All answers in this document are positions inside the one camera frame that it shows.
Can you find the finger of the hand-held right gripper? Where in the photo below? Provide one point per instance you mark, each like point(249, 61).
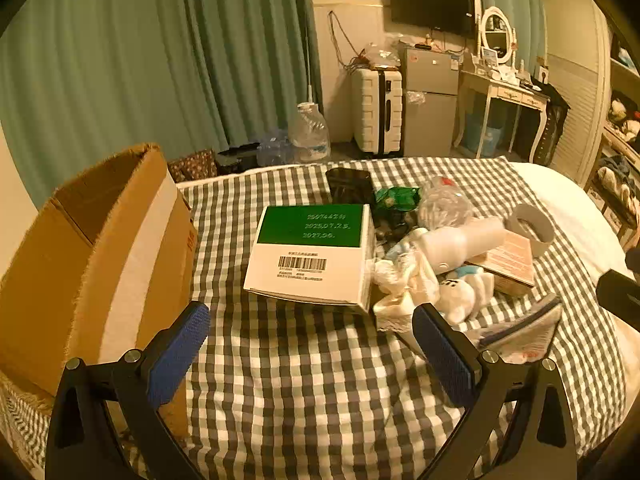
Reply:
point(617, 292)
point(633, 261)

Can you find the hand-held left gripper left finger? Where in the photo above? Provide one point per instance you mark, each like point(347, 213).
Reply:
point(180, 355)

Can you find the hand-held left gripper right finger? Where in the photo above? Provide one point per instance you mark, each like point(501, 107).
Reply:
point(442, 355)

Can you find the white plush toy blue star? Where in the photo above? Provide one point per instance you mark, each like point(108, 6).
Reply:
point(465, 295)

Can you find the blue white tissue pack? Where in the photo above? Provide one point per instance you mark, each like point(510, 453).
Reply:
point(400, 249)

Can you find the brown cardboard box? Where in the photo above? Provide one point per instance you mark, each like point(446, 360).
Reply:
point(75, 270)

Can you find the green and white box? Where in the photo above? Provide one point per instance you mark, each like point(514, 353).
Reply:
point(300, 270)

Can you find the green snack packet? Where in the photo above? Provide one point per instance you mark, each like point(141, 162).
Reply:
point(397, 199)

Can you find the white crumpled cloth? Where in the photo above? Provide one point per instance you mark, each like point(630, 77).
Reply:
point(400, 285)

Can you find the white zipper pouch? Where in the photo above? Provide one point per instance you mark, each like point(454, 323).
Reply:
point(525, 330)

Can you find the pile of clothes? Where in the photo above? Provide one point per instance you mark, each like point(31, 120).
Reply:
point(617, 175)

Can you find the white bed sheet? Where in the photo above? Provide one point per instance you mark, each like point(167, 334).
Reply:
point(560, 195)

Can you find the roll of tape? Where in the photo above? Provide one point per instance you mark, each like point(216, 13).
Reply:
point(535, 237)

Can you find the white plastic bottle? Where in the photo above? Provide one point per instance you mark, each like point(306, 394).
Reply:
point(460, 247)

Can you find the pink flat box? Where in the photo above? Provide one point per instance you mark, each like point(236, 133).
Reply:
point(510, 265)

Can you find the grey white checked blanket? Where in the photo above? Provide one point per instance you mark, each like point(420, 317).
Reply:
point(300, 360)

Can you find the clear plastic bottle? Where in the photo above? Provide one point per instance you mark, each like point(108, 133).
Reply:
point(445, 205)

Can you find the white louvered wardrobe door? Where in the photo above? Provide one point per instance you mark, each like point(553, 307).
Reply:
point(575, 100)

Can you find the floral fabric bag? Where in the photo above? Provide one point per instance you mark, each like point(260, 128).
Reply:
point(192, 165)

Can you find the black glossy wallet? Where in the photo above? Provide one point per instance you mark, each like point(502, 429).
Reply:
point(350, 185)

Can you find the blue bin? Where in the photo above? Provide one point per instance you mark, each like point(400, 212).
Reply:
point(482, 137)

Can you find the black bag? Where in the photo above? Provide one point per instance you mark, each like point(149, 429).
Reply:
point(237, 157)

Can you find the white dressing table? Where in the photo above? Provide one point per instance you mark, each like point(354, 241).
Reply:
point(500, 91)

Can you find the grey small fridge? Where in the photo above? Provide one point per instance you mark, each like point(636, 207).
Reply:
point(430, 110)

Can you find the white suitcase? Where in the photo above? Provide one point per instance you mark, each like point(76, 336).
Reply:
point(370, 110)

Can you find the large clear water jug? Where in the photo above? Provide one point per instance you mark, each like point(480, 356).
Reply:
point(310, 135)

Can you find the white oval mirror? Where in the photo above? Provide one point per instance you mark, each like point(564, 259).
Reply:
point(496, 25)

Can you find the wide green curtain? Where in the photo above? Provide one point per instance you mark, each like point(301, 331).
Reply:
point(125, 60)

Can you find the clear plastic bags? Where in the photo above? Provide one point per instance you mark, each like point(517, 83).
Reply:
point(387, 52)

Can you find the thin white pole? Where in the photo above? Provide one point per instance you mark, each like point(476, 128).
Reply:
point(310, 60)

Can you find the black wall television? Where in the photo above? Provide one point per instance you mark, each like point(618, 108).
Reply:
point(430, 5)

